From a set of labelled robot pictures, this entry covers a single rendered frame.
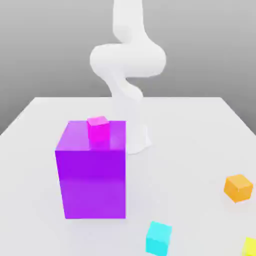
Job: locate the small magenta cube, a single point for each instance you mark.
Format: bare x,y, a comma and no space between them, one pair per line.
99,132

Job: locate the small cyan cube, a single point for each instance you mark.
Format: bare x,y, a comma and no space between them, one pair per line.
158,239

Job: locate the small yellow cube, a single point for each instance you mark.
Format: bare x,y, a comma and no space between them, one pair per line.
250,248

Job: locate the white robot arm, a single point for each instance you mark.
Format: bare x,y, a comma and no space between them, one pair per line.
128,60

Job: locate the large purple box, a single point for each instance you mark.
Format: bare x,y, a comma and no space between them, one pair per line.
92,180

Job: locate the small orange cube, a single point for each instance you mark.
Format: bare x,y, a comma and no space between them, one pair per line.
238,189

